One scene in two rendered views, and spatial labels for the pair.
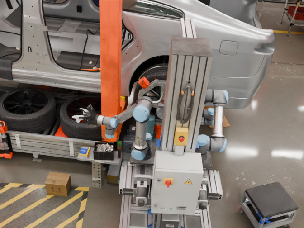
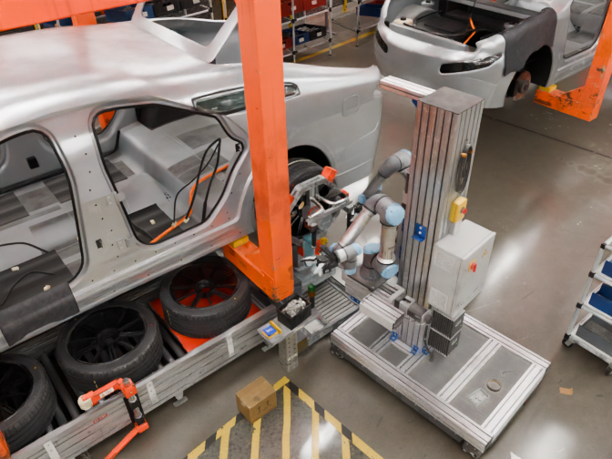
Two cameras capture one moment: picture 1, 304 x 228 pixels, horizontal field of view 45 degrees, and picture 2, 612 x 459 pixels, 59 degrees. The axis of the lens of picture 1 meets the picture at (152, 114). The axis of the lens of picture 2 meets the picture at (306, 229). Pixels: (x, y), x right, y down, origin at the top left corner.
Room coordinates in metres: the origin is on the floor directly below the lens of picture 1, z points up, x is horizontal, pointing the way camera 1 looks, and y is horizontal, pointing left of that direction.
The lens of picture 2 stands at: (0.65, 2.13, 3.23)
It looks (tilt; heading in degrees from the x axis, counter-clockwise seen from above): 37 degrees down; 318
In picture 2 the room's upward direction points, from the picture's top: 2 degrees counter-clockwise
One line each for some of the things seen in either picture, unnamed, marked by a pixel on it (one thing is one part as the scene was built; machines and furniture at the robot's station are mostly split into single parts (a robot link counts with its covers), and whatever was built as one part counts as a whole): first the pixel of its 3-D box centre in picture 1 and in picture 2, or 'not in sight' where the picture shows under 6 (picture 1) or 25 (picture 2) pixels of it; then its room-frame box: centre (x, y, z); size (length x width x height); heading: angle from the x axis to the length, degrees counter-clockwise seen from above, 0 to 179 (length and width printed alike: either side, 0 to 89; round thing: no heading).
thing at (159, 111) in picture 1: (163, 107); (317, 216); (3.03, -0.11, 0.85); 0.21 x 0.14 x 0.14; 177
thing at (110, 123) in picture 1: (110, 122); (351, 251); (2.28, 0.33, 1.21); 0.11 x 0.08 x 0.09; 78
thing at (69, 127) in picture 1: (89, 117); (206, 295); (3.35, 0.73, 0.39); 0.66 x 0.66 x 0.24
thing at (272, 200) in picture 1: (267, 209); not in sight; (2.40, -1.24, 0.17); 0.43 x 0.36 x 0.34; 112
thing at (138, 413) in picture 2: (5, 140); (134, 404); (2.93, 1.58, 0.30); 0.09 x 0.05 x 0.50; 87
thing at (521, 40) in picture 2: not in sight; (524, 40); (3.23, -3.17, 1.36); 0.71 x 0.30 x 0.51; 87
